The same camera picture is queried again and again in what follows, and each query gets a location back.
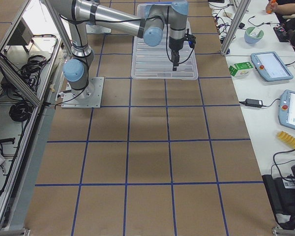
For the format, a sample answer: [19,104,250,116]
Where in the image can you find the person hand at desk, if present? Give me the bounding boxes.
[265,0,280,14]

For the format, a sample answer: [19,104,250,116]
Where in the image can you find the coiled black cable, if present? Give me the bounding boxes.
[9,100,31,122]

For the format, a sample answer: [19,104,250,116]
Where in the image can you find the aluminium frame post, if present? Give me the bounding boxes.
[220,0,251,56]

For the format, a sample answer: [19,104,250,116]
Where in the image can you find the green white carton box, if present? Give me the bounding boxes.
[229,61,253,77]

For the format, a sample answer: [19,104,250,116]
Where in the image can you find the upper teach pendant tablet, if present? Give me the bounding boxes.
[250,51,294,82]

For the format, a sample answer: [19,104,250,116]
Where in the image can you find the black device on desk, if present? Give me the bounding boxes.
[262,165,295,230]

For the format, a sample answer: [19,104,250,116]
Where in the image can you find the lower teach pendant tablet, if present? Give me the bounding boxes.
[278,89,295,130]

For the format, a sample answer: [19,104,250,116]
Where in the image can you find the pale green bowl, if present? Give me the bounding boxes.
[244,27,264,44]

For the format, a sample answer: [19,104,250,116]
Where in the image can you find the grey control box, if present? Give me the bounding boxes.
[7,18,33,53]

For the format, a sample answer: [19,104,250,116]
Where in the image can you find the clear plastic box lid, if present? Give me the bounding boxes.
[130,3,199,80]

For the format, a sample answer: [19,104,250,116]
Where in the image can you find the orange marker pen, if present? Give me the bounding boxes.
[265,0,277,14]

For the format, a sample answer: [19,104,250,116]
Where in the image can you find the teach pendant tablet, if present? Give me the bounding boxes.
[250,51,294,82]
[278,89,295,130]

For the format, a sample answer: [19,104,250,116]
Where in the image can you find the yellow corrugated toy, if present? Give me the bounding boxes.
[277,131,295,149]

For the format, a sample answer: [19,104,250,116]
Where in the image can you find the black power adapter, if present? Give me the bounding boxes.
[239,98,263,108]

